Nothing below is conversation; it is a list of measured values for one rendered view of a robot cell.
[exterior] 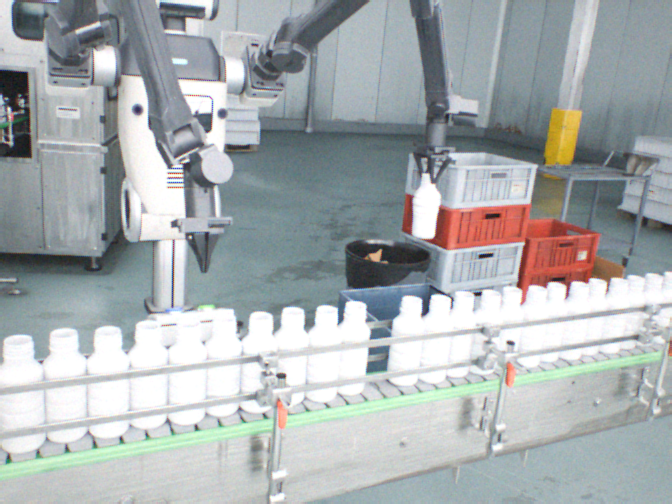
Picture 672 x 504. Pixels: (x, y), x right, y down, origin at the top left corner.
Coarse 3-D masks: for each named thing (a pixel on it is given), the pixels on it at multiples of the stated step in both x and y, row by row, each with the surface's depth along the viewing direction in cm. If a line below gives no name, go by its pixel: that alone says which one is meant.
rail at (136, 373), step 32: (384, 320) 123; (544, 320) 132; (288, 352) 107; (320, 352) 110; (544, 352) 135; (32, 384) 90; (64, 384) 92; (320, 384) 112; (352, 384) 115; (96, 416) 96; (128, 416) 98
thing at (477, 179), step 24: (408, 168) 361; (456, 168) 330; (480, 168) 337; (504, 168) 347; (528, 168) 359; (408, 192) 363; (456, 192) 333; (480, 192) 344; (504, 192) 354; (528, 192) 364
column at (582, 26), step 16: (576, 0) 1003; (592, 0) 1002; (576, 16) 1005; (592, 16) 1005; (576, 32) 1006; (592, 32) 1007; (576, 48) 1008; (576, 64) 1027; (576, 80) 1036; (560, 96) 1042; (576, 96) 1041
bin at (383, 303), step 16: (384, 288) 191; (400, 288) 193; (416, 288) 196; (432, 288) 197; (368, 304) 190; (384, 304) 192; (400, 304) 195; (368, 320) 170; (384, 336) 163; (368, 352) 171; (384, 352) 164; (368, 368) 171; (384, 368) 164
